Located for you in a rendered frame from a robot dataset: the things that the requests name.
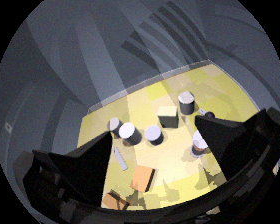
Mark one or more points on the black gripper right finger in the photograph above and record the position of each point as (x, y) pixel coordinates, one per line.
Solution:
(228, 140)

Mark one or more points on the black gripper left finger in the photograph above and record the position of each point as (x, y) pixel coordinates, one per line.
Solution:
(84, 168)

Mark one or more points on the dark grey cylinder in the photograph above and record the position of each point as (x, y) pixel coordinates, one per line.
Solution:
(114, 126)
(130, 133)
(186, 103)

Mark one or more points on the brown rectangular block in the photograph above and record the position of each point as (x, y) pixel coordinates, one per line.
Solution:
(142, 178)
(115, 202)

